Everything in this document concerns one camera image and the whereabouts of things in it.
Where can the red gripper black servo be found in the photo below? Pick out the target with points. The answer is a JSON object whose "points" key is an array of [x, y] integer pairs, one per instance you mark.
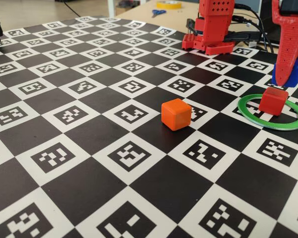
{"points": [[286, 37]]}

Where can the blue cube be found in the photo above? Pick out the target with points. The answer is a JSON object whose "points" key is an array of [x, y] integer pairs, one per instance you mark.
{"points": [[296, 73]]}

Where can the red cube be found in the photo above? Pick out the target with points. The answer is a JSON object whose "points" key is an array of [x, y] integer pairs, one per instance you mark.
{"points": [[272, 102]]}

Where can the red robot arm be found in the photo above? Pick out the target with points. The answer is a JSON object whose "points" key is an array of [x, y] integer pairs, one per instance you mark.
{"points": [[213, 29]]}

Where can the orange cube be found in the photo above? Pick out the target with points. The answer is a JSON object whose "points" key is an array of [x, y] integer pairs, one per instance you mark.
{"points": [[176, 115]]}

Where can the small grey connector block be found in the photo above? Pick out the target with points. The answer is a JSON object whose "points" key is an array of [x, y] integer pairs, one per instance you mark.
{"points": [[252, 44]]}

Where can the black power plug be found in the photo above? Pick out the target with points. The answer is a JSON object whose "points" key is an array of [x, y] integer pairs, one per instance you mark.
{"points": [[241, 36]]}

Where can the grey blue box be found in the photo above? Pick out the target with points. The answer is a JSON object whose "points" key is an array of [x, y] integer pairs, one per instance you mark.
{"points": [[255, 3]]}

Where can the black table clamp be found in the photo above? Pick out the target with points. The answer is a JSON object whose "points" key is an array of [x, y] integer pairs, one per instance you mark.
{"points": [[190, 26]]}

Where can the yellow tape roll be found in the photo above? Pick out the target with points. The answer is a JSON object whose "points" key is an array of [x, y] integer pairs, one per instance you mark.
{"points": [[169, 5]]}

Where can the white table leg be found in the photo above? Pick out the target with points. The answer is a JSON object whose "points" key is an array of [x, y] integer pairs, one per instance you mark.
{"points": [[112, 7]]}

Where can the black white marker board mat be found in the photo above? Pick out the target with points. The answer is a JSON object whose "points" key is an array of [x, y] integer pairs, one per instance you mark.
{"points": [[89, 138]]}

